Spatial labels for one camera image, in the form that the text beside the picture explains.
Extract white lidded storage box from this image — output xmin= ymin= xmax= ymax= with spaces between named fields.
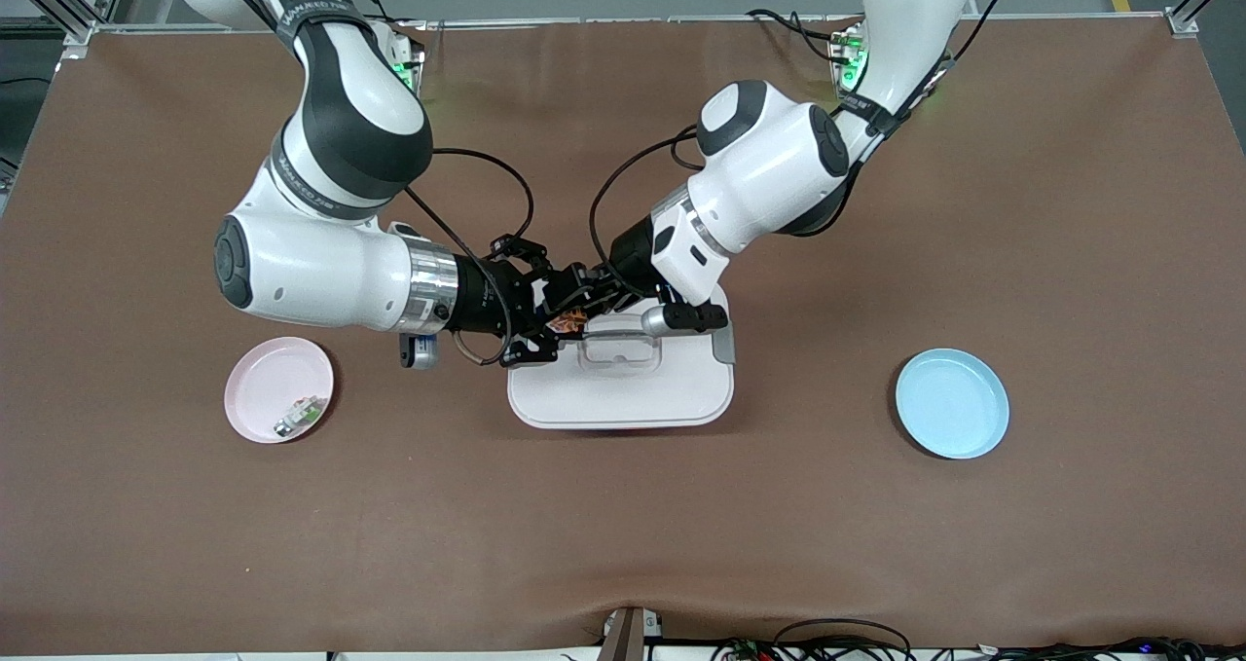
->
xmin=506 ymin=286 xmax=738 ymax=431

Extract brown table cover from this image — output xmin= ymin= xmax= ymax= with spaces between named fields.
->
xmin=0 ymin=17 xmax=1246 ymax=657

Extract pink round plate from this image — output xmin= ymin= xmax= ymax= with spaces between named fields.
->
xmin=224 ymin=336 xmax=336 ymax=445

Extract light blue round plate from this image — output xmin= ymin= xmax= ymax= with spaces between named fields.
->
xmin=895 ymin=348 xmax=1011 ymax=460

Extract silver table edge rail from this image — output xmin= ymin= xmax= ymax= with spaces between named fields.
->
xmin=92 ymin=11 xmax=1193 ymax=37

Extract black cables at arm base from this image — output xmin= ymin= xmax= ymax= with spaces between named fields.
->
xmin=746 ymin=7 xmax=858 ymax=66

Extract front camera mount bracket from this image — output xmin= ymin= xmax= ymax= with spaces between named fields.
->
xmin=596 ymin=605 xmax=665 ymax=661

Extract black cable bundle with connectors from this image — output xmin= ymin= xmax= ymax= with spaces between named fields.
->
xmin=711 ymin=618 xmax=1246 ymax=661

